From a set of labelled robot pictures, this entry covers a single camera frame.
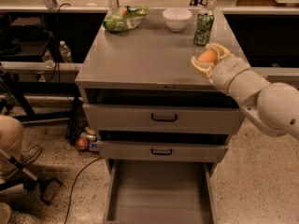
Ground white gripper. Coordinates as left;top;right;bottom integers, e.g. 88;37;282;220
191;43;251;94

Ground orange fruit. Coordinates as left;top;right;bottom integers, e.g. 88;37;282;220
198;50;218;64

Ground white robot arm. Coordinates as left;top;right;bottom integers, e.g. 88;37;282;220
191;43;299;139

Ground grey metal drawer cabinet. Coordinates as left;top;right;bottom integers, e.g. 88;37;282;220
74;7;262;224

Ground grey middle drawer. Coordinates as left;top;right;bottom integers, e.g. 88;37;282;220
96;141;228;162

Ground grey drawer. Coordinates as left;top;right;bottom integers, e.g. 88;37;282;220
96;141;228;162
103;161;218;224
83;104;245;134

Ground grey top drawer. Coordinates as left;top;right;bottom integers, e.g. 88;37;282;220
83;104;245;134

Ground grey bottom drawer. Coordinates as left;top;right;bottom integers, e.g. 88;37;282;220
103;161;218;224

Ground green soda can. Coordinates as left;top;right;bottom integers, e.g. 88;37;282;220
194;9;214;46

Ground white bowl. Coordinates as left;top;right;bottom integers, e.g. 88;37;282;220
163;7;192;32

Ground green chip bag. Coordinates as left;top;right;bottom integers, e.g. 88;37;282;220
103;6;150;33

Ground clear water bottle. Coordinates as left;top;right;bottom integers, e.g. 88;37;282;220
42;49;55;69
59;41;73;63

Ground silver can on floor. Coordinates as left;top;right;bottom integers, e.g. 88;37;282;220
80;132;97;142

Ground red apple on floor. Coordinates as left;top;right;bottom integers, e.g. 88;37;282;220
77;138;89;150

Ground black side table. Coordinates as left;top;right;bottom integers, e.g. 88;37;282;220
0;14;78;122

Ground grey sneaker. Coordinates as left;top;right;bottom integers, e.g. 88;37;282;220
8;211;41;224
21;145;42;165

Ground person leg beige trousers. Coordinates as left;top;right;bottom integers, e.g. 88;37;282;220
0;115;25;175

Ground black tripod stand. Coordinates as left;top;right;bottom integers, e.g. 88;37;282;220
0;148;63;205

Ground black floor cable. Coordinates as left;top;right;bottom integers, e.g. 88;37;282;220
63;157;102;224

